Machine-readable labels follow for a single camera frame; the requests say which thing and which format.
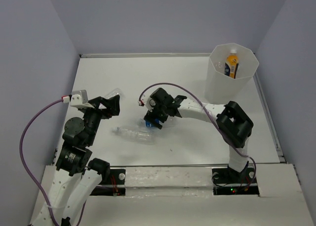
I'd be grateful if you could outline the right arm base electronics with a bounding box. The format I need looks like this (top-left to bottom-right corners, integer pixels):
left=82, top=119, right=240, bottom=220
left=211, top=168, right=260, bottom=196

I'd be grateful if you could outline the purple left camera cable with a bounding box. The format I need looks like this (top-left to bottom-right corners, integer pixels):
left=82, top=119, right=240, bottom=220
left=19, top=96, right=87, bottom=226

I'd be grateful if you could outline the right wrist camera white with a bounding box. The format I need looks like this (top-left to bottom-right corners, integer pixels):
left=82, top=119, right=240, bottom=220
left=138, top=96, right=156, bottom=112

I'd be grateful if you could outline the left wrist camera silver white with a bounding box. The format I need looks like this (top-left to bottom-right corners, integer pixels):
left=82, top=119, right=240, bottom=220
left=70, top=90, right=88, bottom=107

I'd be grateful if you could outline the white octagonal bin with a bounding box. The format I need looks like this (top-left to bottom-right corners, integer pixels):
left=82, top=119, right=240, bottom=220
left=204, top=43, right=259, bottom=104

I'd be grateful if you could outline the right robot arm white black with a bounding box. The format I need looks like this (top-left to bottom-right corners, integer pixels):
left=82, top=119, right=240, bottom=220
left=138, top=88, right=254, bottom=182

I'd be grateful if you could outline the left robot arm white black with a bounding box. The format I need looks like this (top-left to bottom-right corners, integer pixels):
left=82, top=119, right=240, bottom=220
left=32, top=90, right=120, bottom=226

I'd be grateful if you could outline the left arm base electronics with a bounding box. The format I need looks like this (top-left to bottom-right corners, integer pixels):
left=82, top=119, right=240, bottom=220
left=90, top=168, right=126, bottom=196

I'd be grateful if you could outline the clear capless bottle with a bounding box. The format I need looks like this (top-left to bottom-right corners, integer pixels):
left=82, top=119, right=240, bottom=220
left=104, top=88, right=124, bottom=99

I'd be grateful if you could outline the blue label water bottle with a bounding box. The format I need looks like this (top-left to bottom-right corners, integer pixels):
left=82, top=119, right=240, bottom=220
left=137, top=117, right=178, bottom=130

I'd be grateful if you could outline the orange juice bottle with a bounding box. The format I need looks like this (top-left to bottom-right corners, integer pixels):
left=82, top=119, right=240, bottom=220
left=224, top=49, right=239, bottom=79

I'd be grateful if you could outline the aluminium back rail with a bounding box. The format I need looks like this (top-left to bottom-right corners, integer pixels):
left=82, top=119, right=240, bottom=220
left=79, top=53, right=210, bottom=58

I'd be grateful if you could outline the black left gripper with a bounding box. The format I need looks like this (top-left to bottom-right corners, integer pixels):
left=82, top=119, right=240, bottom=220
left=81, top=94, right=120, bottom=145

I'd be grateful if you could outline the white front cover board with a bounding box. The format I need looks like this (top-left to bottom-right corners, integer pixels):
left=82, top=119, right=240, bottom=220
left=76, top=164, right=313, bottom=226

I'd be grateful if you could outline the clear bottle white cap upper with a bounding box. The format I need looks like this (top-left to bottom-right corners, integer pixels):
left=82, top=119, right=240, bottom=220
left=112, top=126, right=155, bottom=144

